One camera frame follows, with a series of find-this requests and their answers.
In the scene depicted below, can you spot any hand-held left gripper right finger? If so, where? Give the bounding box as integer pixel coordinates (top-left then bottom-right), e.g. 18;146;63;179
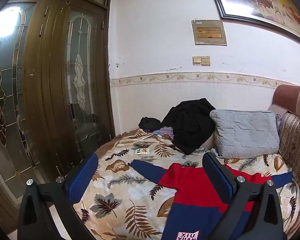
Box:
202;152;288;240

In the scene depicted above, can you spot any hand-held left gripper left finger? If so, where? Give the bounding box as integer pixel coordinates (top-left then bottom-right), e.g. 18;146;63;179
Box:
17;152;99;240

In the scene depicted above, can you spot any red and blue sweater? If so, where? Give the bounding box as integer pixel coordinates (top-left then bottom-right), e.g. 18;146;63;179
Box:
128;159;294;240

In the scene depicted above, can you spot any pink pillow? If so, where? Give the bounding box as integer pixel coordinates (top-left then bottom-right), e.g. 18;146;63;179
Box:
200;132;217;149

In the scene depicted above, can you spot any leaf print fleece blanket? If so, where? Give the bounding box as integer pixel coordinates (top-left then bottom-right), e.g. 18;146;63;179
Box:
72;129;300;240

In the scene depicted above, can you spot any grey quilted pillow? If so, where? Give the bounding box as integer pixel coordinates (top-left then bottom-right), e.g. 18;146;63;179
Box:
210;109;282;159

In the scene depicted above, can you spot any large black garment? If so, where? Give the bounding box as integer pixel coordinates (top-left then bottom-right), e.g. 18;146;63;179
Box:
161;98;217;155

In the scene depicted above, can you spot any purple cloth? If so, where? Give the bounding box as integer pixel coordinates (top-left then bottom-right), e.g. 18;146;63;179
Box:
144;127;175;140

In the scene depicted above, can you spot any small black cloth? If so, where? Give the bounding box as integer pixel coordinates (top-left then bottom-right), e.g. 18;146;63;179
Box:
138;117;162;130

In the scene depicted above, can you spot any striped floral cushion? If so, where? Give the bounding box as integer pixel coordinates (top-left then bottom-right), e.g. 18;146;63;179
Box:
277;112;300;190

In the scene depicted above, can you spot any wooden stained glass door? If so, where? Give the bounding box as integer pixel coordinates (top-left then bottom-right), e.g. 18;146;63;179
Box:
0;0;50;230
40;0;115;178

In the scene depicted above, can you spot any metal wall panel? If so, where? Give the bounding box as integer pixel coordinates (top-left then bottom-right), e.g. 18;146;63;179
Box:
191;19;227;46

